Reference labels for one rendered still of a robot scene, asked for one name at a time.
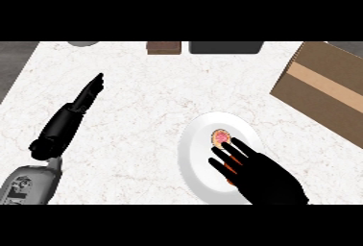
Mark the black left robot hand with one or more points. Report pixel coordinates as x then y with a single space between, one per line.
63 126

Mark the grey round object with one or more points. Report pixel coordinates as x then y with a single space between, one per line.
82 43

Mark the brown cardboard box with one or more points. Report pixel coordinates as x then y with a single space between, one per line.
326 86

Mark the brown wooden block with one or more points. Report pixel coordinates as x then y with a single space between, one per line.
162 47

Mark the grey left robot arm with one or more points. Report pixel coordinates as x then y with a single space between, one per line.
28 185

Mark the dark grey rectangular object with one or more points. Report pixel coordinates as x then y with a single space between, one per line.
226 46

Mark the white oval plate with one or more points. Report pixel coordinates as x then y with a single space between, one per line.
203 166

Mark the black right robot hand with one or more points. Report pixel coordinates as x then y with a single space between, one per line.
268 179

